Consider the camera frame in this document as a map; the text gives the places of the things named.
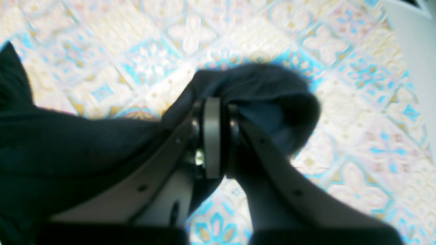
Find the patterned tablecloth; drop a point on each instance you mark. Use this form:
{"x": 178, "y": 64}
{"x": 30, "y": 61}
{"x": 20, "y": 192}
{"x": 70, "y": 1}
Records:
{"x": 132, "y": 58}

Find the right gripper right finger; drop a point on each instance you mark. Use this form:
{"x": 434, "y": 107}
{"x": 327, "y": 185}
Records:
{"x": 285, "y": 207}

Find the black t-shirt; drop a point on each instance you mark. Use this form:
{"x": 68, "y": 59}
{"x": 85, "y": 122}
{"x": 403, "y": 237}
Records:
{"x": 52, "y": 161}

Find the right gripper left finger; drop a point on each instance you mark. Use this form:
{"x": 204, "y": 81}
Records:
{"x": 159, "y": 192}

